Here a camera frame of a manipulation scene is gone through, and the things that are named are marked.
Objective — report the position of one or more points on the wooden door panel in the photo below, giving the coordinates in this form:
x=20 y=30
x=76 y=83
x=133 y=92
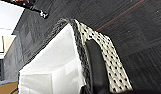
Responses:
x=6 y=89

